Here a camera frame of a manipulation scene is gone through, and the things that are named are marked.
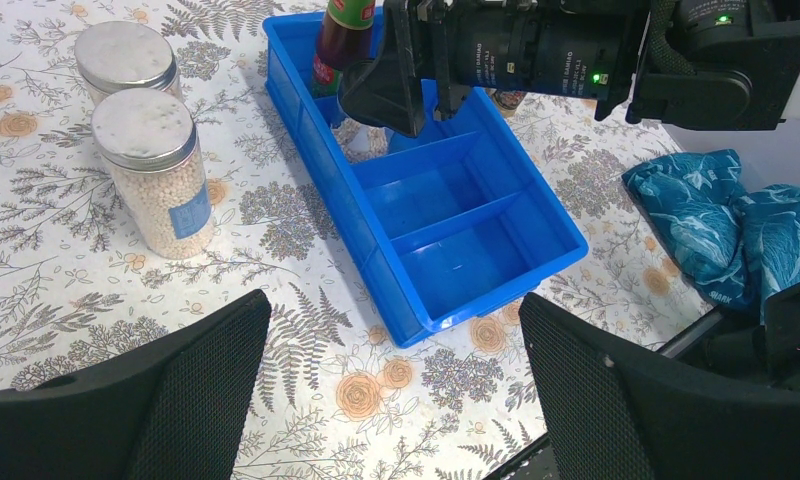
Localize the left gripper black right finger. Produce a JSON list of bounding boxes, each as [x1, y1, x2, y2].
[[519, 293, 800, 479]]

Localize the silver lid jar white beads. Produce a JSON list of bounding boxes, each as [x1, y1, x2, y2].
[[91, 88, 213, 260]]

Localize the blue patterned cloth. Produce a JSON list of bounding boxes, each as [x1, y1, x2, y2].
[[622, 149, 800, 314]]

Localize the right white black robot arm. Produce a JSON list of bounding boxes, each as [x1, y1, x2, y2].
[[338, 1, 800, 137]]

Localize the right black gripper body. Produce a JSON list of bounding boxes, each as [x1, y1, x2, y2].
[[383, 1, 650, 123]]

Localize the sauce bottle red label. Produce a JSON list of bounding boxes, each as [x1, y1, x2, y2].
[[311, 0, 376, 98]]

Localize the blue plastic divided bin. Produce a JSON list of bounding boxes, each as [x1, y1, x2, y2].
[[263, 13, 589, 348]]

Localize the floral tablecloth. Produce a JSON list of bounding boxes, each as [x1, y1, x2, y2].
[[0, 1, 545, 479]]

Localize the clear jar black knob lid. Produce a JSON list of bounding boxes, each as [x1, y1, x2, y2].
[[332, 118, 388, 164]]

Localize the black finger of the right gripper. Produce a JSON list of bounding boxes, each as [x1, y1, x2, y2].
[[338, 56, 426, 138]]

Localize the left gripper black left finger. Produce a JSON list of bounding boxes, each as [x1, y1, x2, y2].
[[0, 290, 271, 479]]

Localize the silver lid jar rear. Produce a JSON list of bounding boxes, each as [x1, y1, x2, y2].
[[73, 21, 183, 104]]

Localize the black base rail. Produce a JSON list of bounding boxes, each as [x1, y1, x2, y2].
[[486, 281, 800, 480]]

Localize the small brown spice bottle front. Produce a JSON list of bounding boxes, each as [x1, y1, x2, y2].
[[489, 89, 527, 118]]

